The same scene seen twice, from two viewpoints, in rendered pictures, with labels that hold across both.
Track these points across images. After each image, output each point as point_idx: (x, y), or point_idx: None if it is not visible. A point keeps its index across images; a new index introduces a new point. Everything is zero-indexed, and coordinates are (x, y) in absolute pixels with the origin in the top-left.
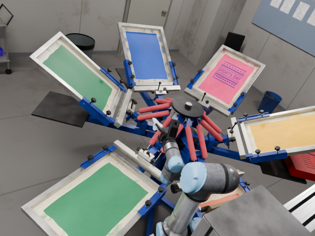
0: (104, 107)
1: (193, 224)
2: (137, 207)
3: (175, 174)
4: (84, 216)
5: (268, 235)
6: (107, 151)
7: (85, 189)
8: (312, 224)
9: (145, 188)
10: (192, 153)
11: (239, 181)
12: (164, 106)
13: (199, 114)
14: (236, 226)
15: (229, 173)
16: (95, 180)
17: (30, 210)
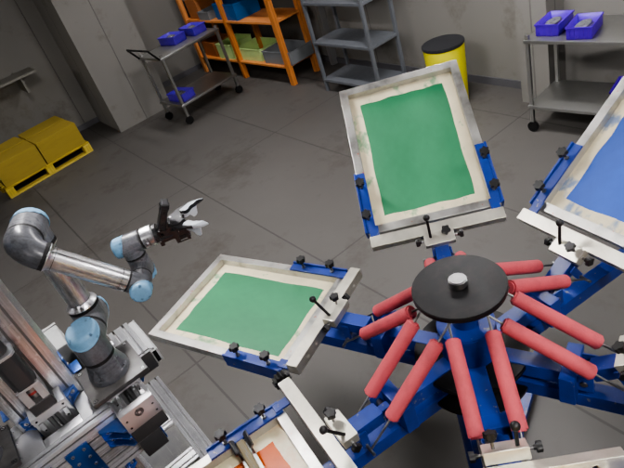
0: (402, 211)
1: (83, 318)
2: (245, 351)
3: (130, 266)
4: (223, 305)
5: None
6: (333, 274)
7: (263, 289)
8: None
9: (285, 349)
10: (371, 378)
11: (8, 250)
12: None
13: (439, 313)
14: None
15: (7, 230)
16: (280, 291)
17: (216, 261)
